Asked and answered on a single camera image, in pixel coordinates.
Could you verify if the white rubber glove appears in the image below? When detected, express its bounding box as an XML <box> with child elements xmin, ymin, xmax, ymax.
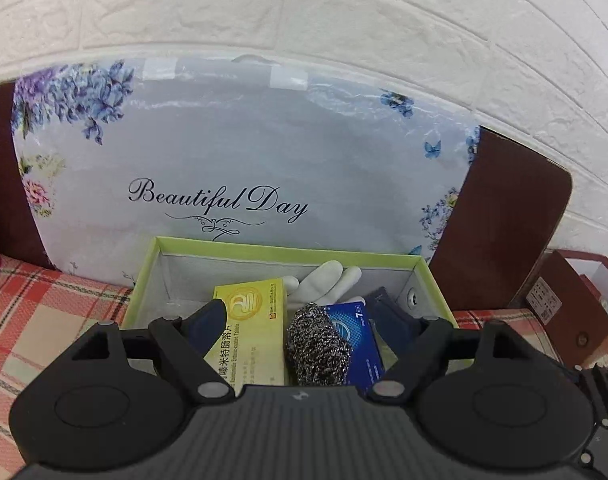
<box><xmin>282</xmin><ymin>260</ymin><xmax>362</xmax><ymax>311</ymax></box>

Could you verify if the blue box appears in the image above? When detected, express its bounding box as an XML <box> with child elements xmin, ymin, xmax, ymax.
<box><xmin>325</xmin><ymin>301</ymin><xmax>384</xmax><ymax>392</ymax></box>

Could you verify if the floral Beautiful Day pillow bag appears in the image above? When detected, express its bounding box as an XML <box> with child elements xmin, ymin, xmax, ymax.
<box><xmin>10</xmin><ymin>58</ymin><xmax>480</xmax><ymax>284</ymax></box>

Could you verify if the steel wool scrubber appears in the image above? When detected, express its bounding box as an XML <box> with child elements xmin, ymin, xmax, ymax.
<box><xmin>284</xmin><ymin>304</ymin><xmax>353</xmax><ymax>387</ymax></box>

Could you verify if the brown cardboard shoe box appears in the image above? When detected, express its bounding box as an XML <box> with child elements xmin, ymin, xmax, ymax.
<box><xmin>509</xmin><ymin>249</ymin><xmax>608</xmax><ymax>366</ymax></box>

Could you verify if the lime green cardboard box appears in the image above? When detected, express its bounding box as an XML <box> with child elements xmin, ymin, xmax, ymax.
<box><xmin>120</xmin><ymin>235</ymin><xmax>476</xmax><ymax>387</ymax></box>

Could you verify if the yellow white medicine box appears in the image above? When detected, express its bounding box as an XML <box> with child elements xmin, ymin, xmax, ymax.
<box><xmin>205</xmin><ymin>278</ymin><xmax>287</xmax><ymax>393</ymax></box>

